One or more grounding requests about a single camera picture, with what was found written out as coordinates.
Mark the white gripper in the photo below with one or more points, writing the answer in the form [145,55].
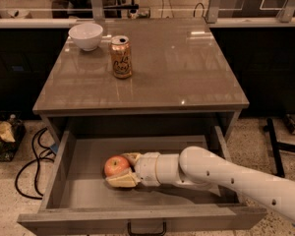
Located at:
[147,168]

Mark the red apple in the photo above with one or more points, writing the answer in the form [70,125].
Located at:
[115,165]

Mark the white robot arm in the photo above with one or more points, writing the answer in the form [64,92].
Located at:
[194,168]

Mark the open grey top drawer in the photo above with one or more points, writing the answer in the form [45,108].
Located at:
[77,201]

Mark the grey cabinet with glossy top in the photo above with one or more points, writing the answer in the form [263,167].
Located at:
[178,67]

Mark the orange LaCroix soda can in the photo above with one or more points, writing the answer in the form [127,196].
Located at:
[120,53]

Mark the bin of snack bags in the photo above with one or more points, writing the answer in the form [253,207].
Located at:
[12,131]

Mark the white ceramic bowl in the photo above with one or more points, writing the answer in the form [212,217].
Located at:
[86,36]

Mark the black wheeled stand base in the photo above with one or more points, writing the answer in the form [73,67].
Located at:
[277,147]

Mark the black office chair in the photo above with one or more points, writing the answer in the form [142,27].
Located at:
[64,9]

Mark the black drawer handle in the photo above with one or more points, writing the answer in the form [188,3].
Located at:
[161,230]

